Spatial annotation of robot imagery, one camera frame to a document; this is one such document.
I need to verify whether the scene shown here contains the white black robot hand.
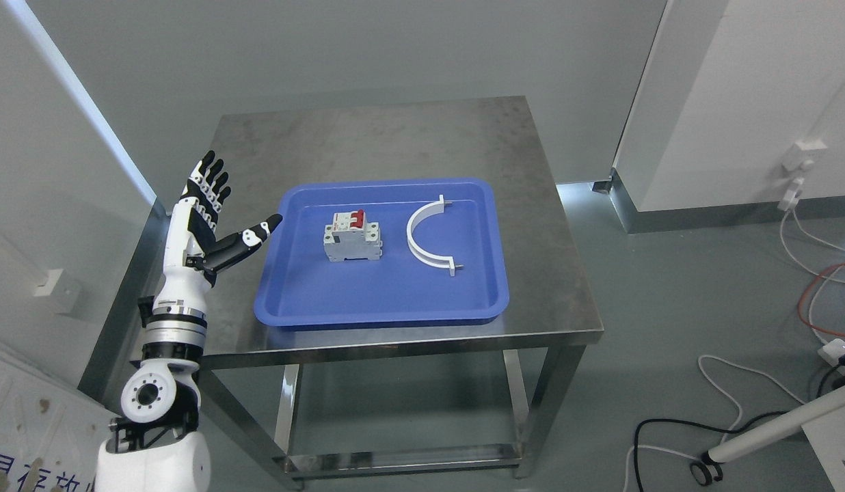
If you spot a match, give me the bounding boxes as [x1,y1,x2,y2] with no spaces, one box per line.
[155,150,283,311]

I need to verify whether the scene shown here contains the grey circuit breaker red switches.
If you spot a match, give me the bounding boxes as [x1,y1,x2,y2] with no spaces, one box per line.
[323,209,383,262]

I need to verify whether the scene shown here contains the blue plastic tray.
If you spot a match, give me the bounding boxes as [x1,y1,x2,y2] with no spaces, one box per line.
[254,177,509,328]

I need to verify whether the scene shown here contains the white printed sign board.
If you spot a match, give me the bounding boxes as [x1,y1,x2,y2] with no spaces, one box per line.
[0,345,114,491]

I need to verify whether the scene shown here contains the white power strip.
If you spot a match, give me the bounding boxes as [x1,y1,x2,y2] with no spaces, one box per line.
[817,338,845,371]

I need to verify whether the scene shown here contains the white rolling stand leg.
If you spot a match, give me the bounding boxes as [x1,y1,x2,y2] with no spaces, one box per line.
[689,384,845,491]

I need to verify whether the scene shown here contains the white wall box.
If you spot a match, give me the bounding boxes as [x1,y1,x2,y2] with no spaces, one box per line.
[33,269,82,315]

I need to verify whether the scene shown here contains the white semicircular bracket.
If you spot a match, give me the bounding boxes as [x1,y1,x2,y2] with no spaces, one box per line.
[405,194,464,277]

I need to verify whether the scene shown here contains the white floor cable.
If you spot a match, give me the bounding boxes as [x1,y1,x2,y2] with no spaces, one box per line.
[622,354,806,492]

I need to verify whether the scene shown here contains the orange cable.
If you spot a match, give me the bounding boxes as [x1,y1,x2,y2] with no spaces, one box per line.
[797,262,845,342]

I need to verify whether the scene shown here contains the white wall socket plug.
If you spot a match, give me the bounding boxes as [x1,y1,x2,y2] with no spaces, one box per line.
[777,138,829,213]

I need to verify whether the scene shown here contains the black floor cable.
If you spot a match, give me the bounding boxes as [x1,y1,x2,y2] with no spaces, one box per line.
[632,366,845,492]

